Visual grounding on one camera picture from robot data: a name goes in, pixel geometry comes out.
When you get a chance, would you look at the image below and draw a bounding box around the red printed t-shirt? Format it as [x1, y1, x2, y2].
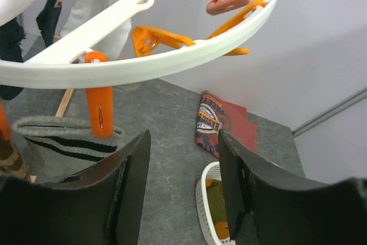
[195, 91, 257, 158]

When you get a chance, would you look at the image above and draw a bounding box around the orange clip on grey sock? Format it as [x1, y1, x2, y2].
[131, 25, 195, 57]

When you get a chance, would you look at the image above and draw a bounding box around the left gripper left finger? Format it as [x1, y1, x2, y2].
[1, 131, 151, 244]

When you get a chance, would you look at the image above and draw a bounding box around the wooden drying rack frame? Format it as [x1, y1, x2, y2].
[30, 89, 74, 183]

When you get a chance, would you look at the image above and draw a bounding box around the white perforated plastic basket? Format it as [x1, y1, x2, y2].
[196, 161, 236, 245]

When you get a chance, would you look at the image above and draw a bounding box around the brown striped sock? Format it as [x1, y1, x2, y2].
[1, 138, 30, 181]

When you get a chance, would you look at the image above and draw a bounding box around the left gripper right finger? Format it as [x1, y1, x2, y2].
[218, 131, 366, 244]

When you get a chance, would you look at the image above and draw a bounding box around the dark navy sock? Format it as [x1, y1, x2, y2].
[0, 0, 68, 101]

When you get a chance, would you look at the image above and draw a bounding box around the white round sock hanger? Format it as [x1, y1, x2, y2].
[1, 0, 277, 89]

